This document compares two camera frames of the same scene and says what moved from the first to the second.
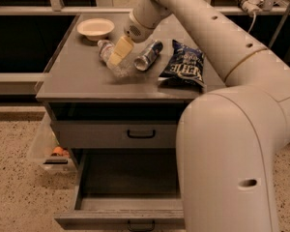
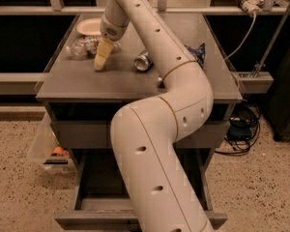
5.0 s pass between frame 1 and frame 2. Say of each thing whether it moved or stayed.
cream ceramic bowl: stayed
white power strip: stayed
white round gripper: moved
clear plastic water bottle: moved
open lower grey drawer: stayed
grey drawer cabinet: stayed
